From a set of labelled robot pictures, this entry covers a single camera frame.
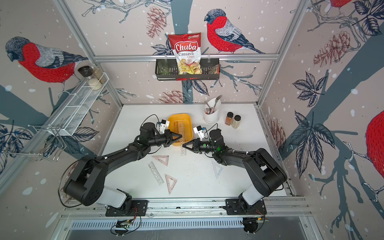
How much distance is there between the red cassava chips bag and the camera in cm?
81

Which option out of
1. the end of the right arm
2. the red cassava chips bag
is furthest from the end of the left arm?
the red cassava chips bag

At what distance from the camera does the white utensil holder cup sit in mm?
1028

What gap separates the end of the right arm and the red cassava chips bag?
41 cm

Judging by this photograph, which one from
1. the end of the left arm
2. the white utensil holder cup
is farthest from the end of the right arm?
the white utensil holder cup
